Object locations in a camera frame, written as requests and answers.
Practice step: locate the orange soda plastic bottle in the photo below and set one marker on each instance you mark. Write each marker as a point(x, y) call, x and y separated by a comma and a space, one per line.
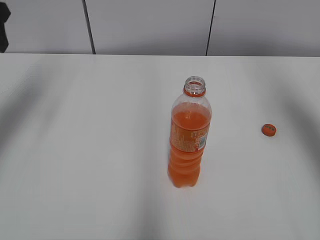
point(191, 116)

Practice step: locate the orange bottle cap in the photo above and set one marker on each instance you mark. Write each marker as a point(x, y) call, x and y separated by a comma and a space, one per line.
point(268, 130)

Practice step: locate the black object at wall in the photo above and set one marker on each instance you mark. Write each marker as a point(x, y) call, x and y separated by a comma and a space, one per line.
point(4, 16)

